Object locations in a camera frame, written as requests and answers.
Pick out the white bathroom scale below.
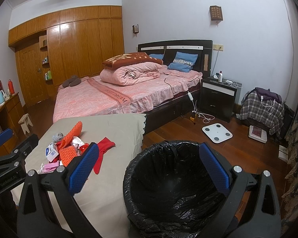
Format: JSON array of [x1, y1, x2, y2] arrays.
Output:
[[202, 123, 233, 144]]

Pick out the black bed headboard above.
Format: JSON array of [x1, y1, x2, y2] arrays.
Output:
[[137, 39, 213, 77]]

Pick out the wall power outlet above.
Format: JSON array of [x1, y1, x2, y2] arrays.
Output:
[[213, 44, 224, 52]]

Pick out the white lotion bottle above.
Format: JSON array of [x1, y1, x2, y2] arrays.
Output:
[[218, 71, 223, 83]]

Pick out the white book box on floor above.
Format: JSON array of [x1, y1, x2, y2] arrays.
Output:
[[248, 125, 268, 143]]

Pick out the black trash bin with liner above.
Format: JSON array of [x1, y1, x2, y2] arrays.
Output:
[[123, 141, 227, 237]]

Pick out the plaid cloth covered chair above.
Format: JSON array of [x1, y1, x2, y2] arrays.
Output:
[[240, 87, 284, 136]]

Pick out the brown folded blanket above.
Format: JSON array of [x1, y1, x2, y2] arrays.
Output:
[[103, 52, 163, 70]]

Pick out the red thermos bottle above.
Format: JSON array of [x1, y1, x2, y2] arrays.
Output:
[[8, 79, 15, 95]]

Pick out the orange foam net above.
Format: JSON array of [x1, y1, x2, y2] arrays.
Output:
[[58, 145, 77, 167], [59, 121, 82, 149]]

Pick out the pink face masks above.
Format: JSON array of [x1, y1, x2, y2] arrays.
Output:
[[38, 161, 60, 174]]

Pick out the black white nightstand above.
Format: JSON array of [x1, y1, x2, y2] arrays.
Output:
[[199, 77, 242, 123]]

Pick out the white charger cable floor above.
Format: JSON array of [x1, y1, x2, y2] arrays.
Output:
[[187, 91, 215, 124]]

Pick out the small white blue box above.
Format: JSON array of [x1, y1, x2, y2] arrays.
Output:
[[45, 142, 59, 162]]

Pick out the floral curtain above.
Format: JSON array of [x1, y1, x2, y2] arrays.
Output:
[[282, 110, 298, 234]]

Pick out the pink sheeted bed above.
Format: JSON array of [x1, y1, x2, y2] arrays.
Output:
[[53, 66, 202, 133]]

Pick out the small white wooden stool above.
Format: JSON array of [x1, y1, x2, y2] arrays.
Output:
[[18, 113, 34, 134]]

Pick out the red glove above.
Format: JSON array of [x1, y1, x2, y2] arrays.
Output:
[[93, 137, 116, 174]]

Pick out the light blue kettle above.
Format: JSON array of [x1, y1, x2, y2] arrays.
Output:
[[0, 90, 5, 105]]

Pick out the brown wall lamp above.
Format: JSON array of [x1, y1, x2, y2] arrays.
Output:
[[209, 5, 223, 22]]

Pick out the wooden wardrobe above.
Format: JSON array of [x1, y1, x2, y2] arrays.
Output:
[[8, 5, 124, 106]]

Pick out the white paper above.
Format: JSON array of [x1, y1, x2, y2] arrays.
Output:
[[71, 136, 85, 149]]

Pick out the wooden sideboard cabinet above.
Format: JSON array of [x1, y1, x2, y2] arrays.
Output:
[[0, 93, 25, 157]]

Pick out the grey balled sock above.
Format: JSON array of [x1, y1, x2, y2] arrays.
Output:
[[52, 132, 64, 143]]

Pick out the pink folded quilt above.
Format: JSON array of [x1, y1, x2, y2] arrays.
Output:
[[100, 62, 162, 86]]

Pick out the blue pillow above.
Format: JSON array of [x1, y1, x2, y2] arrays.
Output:
[[167, 52, 198, 73], [149, 54, 164, 60]]

